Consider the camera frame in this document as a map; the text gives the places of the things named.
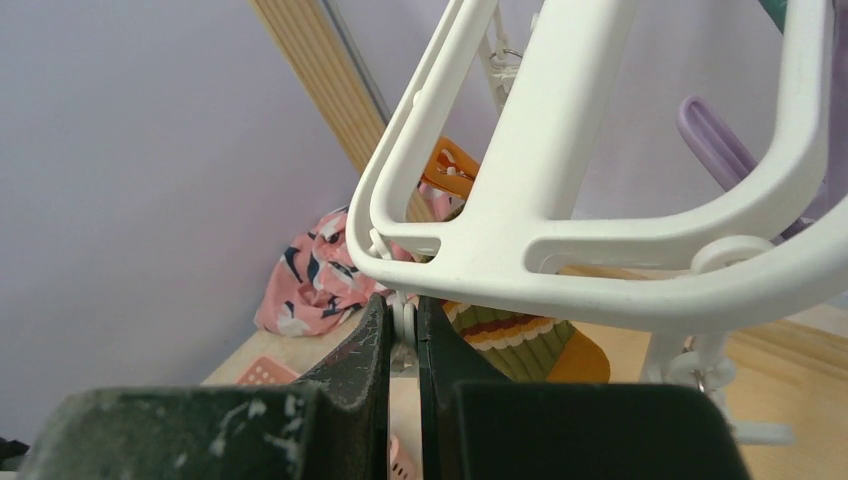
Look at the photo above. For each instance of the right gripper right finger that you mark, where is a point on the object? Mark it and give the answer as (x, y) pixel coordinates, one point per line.
(478, 424)

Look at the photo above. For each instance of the pink plastic basket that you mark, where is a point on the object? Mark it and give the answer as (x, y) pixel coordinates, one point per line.
(265, 370)

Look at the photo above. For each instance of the purple clothes clip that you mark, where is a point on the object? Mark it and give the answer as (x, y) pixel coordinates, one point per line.
(726, 158)

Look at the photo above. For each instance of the green striped sock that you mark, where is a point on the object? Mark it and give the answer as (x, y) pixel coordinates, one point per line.
(529, 348)

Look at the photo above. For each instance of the teal clothes clip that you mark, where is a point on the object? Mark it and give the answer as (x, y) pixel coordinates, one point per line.
(776, 11)

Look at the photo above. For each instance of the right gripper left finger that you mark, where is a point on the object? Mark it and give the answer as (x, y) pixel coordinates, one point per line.
(330, 423)

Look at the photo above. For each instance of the white plastic clip hanger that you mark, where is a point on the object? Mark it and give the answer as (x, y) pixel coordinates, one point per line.
(688, 279)

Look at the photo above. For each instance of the white clothes clip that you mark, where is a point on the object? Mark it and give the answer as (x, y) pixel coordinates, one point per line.
(404, 361)

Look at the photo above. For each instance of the pink patterned cloth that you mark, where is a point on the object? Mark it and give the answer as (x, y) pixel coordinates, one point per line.
(315, 286)

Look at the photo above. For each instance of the orange clothes clip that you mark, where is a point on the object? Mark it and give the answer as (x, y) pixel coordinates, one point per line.
(450, 169)

